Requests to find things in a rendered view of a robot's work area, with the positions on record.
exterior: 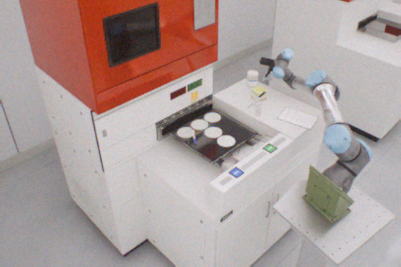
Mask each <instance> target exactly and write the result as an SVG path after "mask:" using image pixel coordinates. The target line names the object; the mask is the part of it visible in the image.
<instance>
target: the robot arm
mask: <svg viewBox="0 0 401 267"><path fill-rule="evenodd" d="M293 56H294V52H293V50H292V49H291V48H285V49H284V50H283V51H282V52H281V53H280V54H279V55H277V57H276V58H275V59H274V60H272V59H268V58H265V57H261V59H260V60H259V62H260V64H262V65H266V66H269V69H268V71H267V72H266V74H265V75H264V77H263V78H262V81H264V80H268V81H271V80H272V78H271V75H272V76H273V77H274V78H276V79H278V80H281V79H282V80H283V81H284V82H286V83H287V85H288V86H289V87H290V88H292V89H293V90H298V91H301V92H305V93H307V94H310V95H311V96H313V98H314V99H315V100H316V101H317V102H318V104H319V106H320V110H321V112H322V115H323V120H324V123H325V125H326V130H325V135H323V142H324V144H325V145H326V146H327V148H328V149H329V151H331V152H333V153H334V154H335V155H336V156H337V157H338V160H337V161H336V162H335V163H334V164H332V166H330V167H329V168H326V169H325V170H323V172H322V173H321V174H322V175H324V176H325V177H327V178H328V179H329V180H330V181H331V182H333V183H334V184H335V185H336V186H337V187H339V188H340V187H341V188H342V191H344V192H345V193H346V194H348V192H350V189H351V186H352V184H353V181H354V179H355V178H356V177H357V176H358V174H359V173H360V172H361V171H362V170H363V169H364V167H365V166H366V165H367V164H368V163H369V162H370V160H371V158H372V157H373V155H374V154H373V152H372V150H371V149H370V147H369V146H367V144H366V143H365V142H363V141H362V140H360V139H356V138H355V137H354V136H353V134H352V131H351V128H350V127H349V125H348V124H347V123H345V122H344V120H343V118H342V116H341V111H340V110H339V108H338V105H337V103H336V102H337V101H338V100H339V98H340V95H341V92H340V89H339V87H338V86H337V85H336V84H335V83H334V82H333V81H332V79H331V78H330V77H328V75H327V73H326V72H324V71H323V70H316V71H314V72H312V73H311V74H310V75H309V76H308V77H307V79H306V80H305V79H303V78H300V77H298V76H295V75H294V74H293V73H292V72H291V71H290V70H289V69H288V68H287V66H288V64H289V63H290V61H291V59H293V58H292V57H293ZM271 72H272V73H271Z"/></svg>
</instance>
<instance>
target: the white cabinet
mask: <svg viewBox="0 0 401 267"><path fill-rule="evenodd" d="M322 138H323V135H321V136H319V137H317V138H316V139H315V140H314V141H313V142H312V143H310V144H309V145H308V146H307V147H305V148H304V149H303V150H301V152H300V153H298V154H297V155H296V156H293V158H291V160H290V161H289V162H288V163H287V164H285V165H284V166H283V167H282V168H280V169H279V170H278V171H276V172H275V174H274V175H271V176H270V177H268V178H267V179H266V180H265V181H264V182H263V183H262V184H261V185H259V186H257V187H256V188H255V189H254V190H252V191H251V192H250V193H249V194H247V196H245V197H244V198H242V199H241V200H240V201H238V202H237V203H236V204H234V205H233V206H232V207H231V208H230V209H228V210H227V211H225V212H224V213H223V214H222V215H220V216H219V217H217V219H215V220H213V219H211V218H209V217H208V216H207V215H206V214H205V213H204V212H203V211H200V210H199V208H198V207H196V206H195V205H194V204H191V203H190V202H189V201H188V200H187V199H186V198H185V197H183V196H182V195H180V194H179V192H178V191H176V190H175V189H174V188H171V187H170V185H169V184H167V183H166V182H165V181H164V180H163V179H160V178H159V176H158V175H156V174H155V173H154V172H152V171H151V170H150V169H149V168H148V167H147V166H145V165H144V164H143V163H141V162H140V161H139V160H137V159H136V162H137V168H138V173H139V184H140V189H141V194H142V201H143V210H144V215H145V221H146V231H147V236H148V240H149V241H150V242H151V243H152V244H153V245H154V246H155V247H157V249H158V250H159V251H160V252H161V253H162V254H164V255H165V256H166V257H167V259H169V260H170V261H171V262H172V263H173V264H174V265H175V266H176V267H249V266H250V265H251V264H252V263H254V262H255V261H256V260H257V259H258V258H259V257H260V256H262V254H263V253H264V252H265V251H267V250H268V249H269V248H270V247H271V245H272V244H274V243H276V242H277V241H278V240H279V238H280V237H281V236H283V235H284V234H285V233H286V231H288V230H289V228H290V223H288V222H287V221H286V220H285V219H284V218H282V217H281V216H280V215H279V214H278V213H277V212H276V211H274V210H273V206H275V204H276V203H277V202H278V201H279V200H280V198H281V197H282V196H283V195H284V194H285V193H286V192H287V191H288V190H289V189H290V188H291V187H292V186H294V185H295V184H297V183H298V182H300V181H303V180H305V179H308V177H309V167H310V166H309V165H310V164H311V165H312V166H314V167H315V168H316V165H317V161H318V158H319V154H320V148H321V145H322Z"/></svg>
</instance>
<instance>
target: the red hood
mask: <svg viewBox="0 0 401 267"><path fill-rule="evenodd" d="M19 1H20V8H21V10H22V16H23V20H24V25H25V27H26V30H27V37H28V39H29V42H30V47H31V51H32V54H33V59H34V64H35V65H37V67H39V68H40V69H41V70H42V71H43V72H46V73H47V75H48V76H50V77H51V78H52V79H53V80H55V81H56V82H57V83H58V84H59V85H61V86H63V88H65V89H66V90H67V91H68V92H69V93H71V94H72V95H74V97H75V98H77V99H78V100H80V101H81V102H82V103H84V104H85V105H86V106H87V107H88V108H89V109H90V110H93V111H94V112H95V113H96V114H97V115H100V114H102V113H104V112H106V111H109V110H112V109H113V108H115V107H117V106H120V105H121V104H123V103H127V102H128V101H131V100H133V99H136V98H137V97H139V96H142V95H144V94H146V93H147V92H150V91H153V90H155V89H157V88H160V87H161V86H163V85H166V84H167V83H169V82H171V81H174V80H177V79H179V78H181V77H184V76H186V75H187V74H189V73H192V72H194V71H195V70H199V69H201V68H203V67H206V66H208V65H209V64H211V63H214V62H216V61H218V60H219V0H19Z"/></svg>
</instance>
